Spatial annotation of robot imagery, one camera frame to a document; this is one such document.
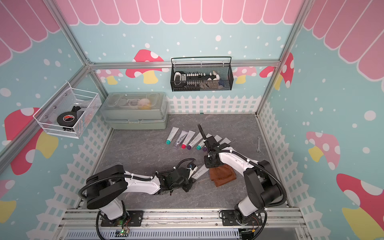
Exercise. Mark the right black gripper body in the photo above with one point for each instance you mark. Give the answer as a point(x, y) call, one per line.
point(209, 163)

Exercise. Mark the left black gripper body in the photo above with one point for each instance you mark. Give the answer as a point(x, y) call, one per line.
point(184, 185)

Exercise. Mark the dark cap toothpaste tube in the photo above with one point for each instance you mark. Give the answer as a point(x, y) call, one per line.
point(200, 172)
point(225, 141)

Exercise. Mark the teal cap toothpaste tube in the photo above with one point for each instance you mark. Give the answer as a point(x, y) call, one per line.
point(202, 143)
point(171, 135)

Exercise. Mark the brown microfiber cloth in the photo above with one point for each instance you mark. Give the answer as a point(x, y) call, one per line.
point(222, 175)

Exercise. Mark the purple cap toothpaste tube top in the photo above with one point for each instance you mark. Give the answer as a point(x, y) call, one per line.
point(195, 141)

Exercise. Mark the red cap toothpaste tube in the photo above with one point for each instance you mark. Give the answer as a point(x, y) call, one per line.
point(187, 139)

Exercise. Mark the silver foil toothpaste tube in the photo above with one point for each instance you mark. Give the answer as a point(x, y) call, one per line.
point(180, 139)

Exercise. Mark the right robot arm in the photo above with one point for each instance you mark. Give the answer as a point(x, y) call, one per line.
point(264, 189)

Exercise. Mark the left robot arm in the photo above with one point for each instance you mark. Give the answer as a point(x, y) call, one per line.
point(102, 190)

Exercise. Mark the silver wrench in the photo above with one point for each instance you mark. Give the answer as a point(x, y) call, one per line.
point(259, 143)

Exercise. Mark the black power strip in basket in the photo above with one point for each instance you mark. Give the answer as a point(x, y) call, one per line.
point(201, 80)

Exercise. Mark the green plastic storage box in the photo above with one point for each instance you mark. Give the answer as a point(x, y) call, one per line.
point(136, 111)

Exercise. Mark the black tape roll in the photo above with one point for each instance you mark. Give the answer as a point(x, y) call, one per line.
point(67, 119)

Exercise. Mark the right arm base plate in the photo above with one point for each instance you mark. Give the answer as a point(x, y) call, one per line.
point(236, 218)

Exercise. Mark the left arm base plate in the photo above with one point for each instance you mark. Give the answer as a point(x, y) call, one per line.
point(129, 219)

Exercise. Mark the black wire mesh basket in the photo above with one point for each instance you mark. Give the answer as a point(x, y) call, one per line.
point(221, 65)

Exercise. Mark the white wire basket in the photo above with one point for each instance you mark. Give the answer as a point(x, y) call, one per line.
point(68, 99)

